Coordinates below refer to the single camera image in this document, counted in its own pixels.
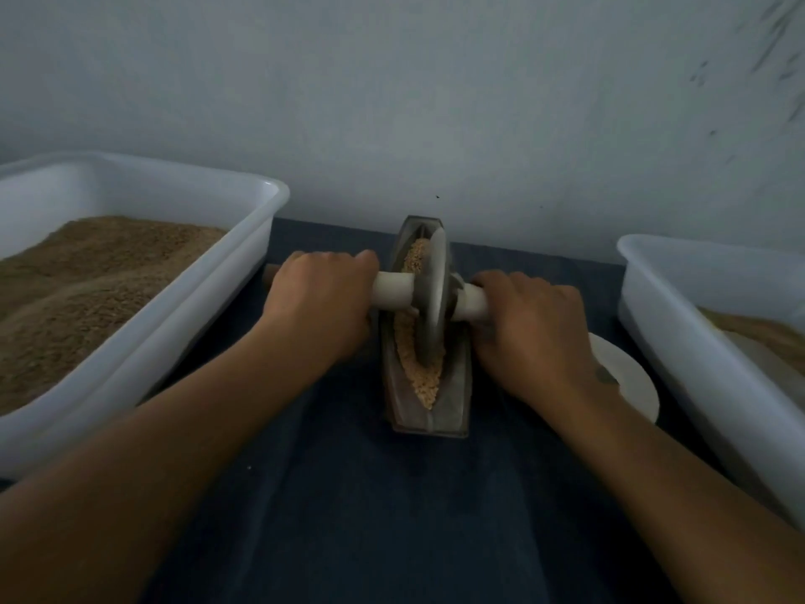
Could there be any person's left hand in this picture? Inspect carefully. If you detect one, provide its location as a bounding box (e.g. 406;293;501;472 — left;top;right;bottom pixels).
252;250;382;370

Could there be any person's right forearm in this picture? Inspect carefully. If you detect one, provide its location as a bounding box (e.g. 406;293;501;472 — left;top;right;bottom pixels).
543;377;805;604

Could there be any white plastic scoop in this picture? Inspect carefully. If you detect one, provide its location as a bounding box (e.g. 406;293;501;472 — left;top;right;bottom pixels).
719;328;805;420

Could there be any person's right hand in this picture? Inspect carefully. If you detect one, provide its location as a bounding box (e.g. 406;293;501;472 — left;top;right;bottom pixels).
469;270;608;414

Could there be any person's left forearm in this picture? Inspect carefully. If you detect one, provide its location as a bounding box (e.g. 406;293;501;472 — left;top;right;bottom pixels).
0;331;339;604

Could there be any dark blue table cloth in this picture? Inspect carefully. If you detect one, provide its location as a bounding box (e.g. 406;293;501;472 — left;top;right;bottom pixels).
0;217;756;604

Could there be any white round plate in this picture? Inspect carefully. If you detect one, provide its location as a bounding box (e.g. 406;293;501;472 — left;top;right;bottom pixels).
586;331;662;425

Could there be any metal grinding wheel with handle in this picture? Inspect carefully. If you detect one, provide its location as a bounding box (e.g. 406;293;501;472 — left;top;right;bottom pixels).
262;225;490;370

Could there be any large brown grain heap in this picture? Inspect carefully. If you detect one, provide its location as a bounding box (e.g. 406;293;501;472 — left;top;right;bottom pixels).
0;216;229;416
695;306;805;375

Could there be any white plastic tub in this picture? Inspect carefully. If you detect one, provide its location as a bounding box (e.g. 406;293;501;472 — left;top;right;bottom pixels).
616;233;805;523
0;150;291;479

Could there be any boat-shaped metal grinding trough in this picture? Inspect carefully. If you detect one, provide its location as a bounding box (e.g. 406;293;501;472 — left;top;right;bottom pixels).
381;215;475;438

